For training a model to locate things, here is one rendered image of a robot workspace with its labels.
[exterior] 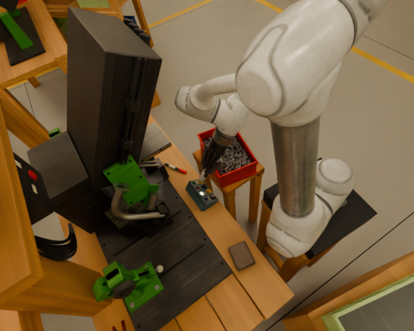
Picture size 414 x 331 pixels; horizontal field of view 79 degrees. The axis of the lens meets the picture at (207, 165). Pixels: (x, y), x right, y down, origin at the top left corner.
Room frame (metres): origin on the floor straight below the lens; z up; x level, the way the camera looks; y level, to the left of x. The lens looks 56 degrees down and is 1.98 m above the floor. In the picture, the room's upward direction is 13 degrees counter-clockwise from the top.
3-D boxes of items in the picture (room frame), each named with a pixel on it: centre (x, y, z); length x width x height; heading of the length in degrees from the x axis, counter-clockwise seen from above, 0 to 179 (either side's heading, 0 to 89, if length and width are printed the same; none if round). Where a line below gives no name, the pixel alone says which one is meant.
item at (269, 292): (0.73, 0.15, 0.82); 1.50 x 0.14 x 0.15; 24
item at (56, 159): (0.66, 0.57, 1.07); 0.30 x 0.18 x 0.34; 24
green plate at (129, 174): (0.57, 0.32, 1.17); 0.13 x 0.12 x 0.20; 24
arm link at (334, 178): (0.38, -0.42, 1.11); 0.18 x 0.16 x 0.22; 127
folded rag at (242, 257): (0.25, -0.06, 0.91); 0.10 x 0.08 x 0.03; 11
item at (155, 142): (0.73, 0.34, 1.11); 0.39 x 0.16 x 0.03; 114
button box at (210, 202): (0.56, 0.06, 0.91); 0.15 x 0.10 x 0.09; 24
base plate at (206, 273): (0.61, 0.40, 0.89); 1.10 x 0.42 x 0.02; 24
